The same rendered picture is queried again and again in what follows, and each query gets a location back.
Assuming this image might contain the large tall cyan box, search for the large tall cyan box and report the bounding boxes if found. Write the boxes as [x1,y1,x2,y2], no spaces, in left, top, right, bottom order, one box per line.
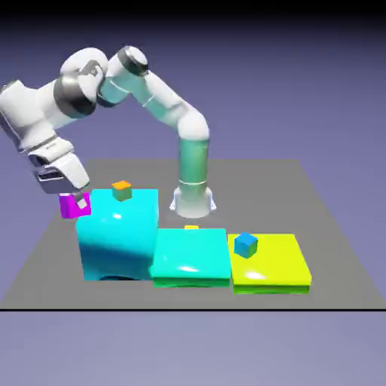
[75,188,160,282]

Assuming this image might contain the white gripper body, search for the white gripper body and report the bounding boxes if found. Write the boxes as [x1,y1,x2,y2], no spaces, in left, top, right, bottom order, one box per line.
[27,149,90,195]

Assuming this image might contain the small orange cube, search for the small orange cube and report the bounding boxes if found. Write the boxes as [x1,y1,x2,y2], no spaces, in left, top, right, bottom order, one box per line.
[111,179,133,202]

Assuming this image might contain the large flat cyan box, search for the large flat cyan box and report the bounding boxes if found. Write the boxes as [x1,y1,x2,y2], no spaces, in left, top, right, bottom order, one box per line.
[149,228,231,289]

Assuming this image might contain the large yellow-green box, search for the large yellow-green box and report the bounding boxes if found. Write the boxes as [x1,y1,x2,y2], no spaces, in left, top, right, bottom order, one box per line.
[226,233,313,295]

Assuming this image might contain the small magenta cube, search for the small magenta cube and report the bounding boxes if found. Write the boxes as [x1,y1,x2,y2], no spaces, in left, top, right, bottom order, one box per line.
[59,191,93,219]

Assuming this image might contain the small blue cube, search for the small blue cube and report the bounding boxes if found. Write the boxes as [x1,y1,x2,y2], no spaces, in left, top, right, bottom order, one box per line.
[233,231,259,259]

